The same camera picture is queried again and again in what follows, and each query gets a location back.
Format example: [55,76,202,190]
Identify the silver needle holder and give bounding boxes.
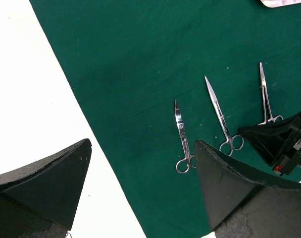
[258,62,283,125]

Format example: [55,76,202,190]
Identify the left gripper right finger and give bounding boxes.
[194,140,301,238]

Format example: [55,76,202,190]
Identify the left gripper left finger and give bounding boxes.
[0,138,92,238]

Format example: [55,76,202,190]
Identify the silver surgical scissors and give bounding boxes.
[174,100,196,174]

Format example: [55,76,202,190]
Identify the green surgical cloth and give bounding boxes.
[31,0,301,238]

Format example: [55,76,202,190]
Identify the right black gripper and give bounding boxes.
[238,111,301,176]

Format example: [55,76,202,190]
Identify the metal tray yellow liner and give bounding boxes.
[260,0,301,8]

